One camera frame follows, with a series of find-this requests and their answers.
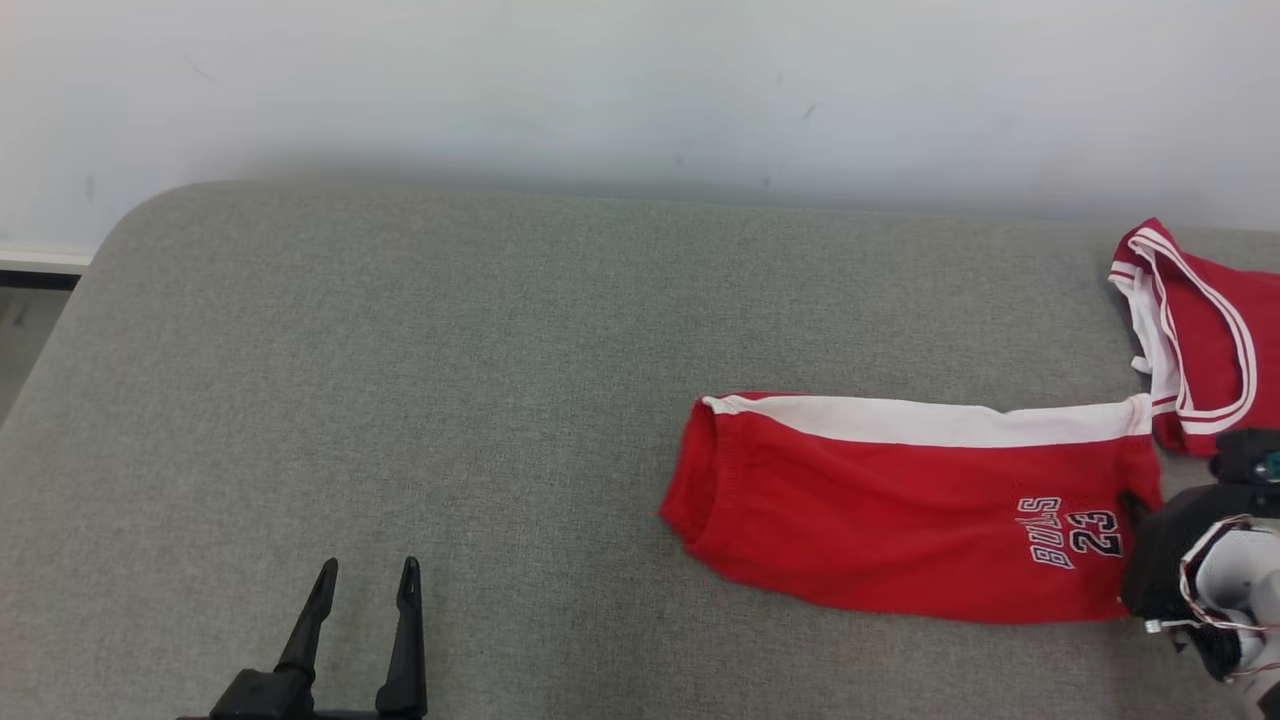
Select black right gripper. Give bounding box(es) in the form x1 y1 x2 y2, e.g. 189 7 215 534
1118 480 1280 623

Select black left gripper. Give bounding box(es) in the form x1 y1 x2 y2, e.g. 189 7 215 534
178 555 431 720

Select red basketball jersey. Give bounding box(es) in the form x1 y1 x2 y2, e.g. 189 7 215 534
1107 217 1280 460

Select red basketball shorts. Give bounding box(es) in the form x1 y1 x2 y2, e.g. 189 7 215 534
657 391 1168 627

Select white skirting board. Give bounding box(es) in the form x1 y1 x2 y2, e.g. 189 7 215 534
0 241 98 277

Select thin red white cable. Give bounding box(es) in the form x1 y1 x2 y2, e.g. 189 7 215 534
1144 514 1280 641

